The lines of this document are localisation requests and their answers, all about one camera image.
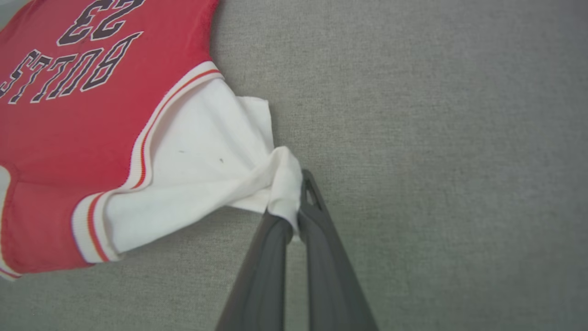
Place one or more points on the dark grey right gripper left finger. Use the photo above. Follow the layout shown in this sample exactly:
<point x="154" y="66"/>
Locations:
<point x="262" y="285"/>

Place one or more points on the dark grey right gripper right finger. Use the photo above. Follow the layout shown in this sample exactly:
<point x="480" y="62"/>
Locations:
<point x="330" y="276"/>

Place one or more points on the red and white jersey shirt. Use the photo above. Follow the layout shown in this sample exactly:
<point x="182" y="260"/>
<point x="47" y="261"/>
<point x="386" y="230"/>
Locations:
<point x="92" y="151"/>

